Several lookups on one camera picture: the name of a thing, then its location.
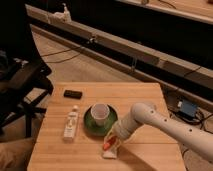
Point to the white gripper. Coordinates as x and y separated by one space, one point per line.
123 129

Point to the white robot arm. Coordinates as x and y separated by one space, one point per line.
140 114

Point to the white sponge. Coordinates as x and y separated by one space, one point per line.
110 153

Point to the green plate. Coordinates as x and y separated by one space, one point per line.
92 128

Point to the white cup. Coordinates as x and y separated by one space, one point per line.
100 113

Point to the white plastic bottle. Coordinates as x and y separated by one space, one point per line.
71 124

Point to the small black box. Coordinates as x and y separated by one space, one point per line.
72 94

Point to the blue electronic box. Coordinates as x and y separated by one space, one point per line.
187 108

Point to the black office chair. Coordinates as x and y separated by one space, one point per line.
23 84

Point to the white spray bottle background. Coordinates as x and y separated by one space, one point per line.
63 16

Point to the long wooden beam rail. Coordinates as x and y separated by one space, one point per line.
179 67

